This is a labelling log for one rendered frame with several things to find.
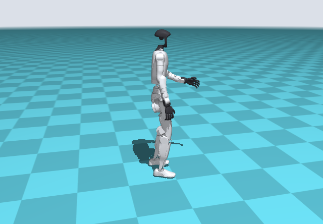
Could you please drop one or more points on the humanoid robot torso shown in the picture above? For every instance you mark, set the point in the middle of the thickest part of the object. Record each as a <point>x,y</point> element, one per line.
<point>156,92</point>

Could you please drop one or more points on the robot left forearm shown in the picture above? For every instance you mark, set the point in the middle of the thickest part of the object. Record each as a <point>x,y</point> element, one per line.
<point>175,78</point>

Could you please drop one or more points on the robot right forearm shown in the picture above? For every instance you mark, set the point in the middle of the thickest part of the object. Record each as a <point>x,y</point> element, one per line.
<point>163,89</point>

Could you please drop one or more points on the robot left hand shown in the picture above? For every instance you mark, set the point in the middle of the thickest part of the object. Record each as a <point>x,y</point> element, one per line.
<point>191,81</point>

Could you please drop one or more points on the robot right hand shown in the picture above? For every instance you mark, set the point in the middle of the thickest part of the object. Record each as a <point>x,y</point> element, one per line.
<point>168,111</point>

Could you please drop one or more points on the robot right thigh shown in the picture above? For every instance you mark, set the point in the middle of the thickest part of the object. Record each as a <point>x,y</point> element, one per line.
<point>166,125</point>

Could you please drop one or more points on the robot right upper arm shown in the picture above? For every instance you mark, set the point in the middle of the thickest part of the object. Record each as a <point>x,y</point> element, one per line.
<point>160,59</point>

